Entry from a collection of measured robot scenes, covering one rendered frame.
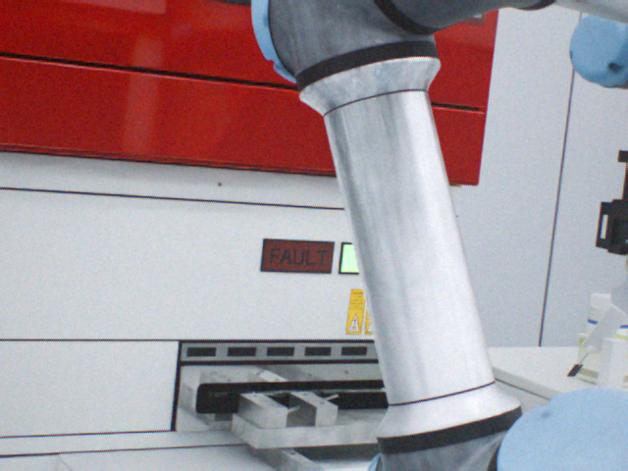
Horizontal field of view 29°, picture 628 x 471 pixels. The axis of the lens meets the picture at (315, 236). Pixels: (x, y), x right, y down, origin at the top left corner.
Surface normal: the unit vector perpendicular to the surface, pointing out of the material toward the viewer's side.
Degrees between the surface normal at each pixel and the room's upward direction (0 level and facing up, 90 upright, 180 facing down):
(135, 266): 90
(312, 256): 90
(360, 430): 90
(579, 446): 40
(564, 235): 90
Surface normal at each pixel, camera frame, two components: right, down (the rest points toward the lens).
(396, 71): 0.38, 0.57
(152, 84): 0.49, 0.14
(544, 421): -0.47, -0.78
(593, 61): -0.73, -0.01
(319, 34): -0.57, 0.07
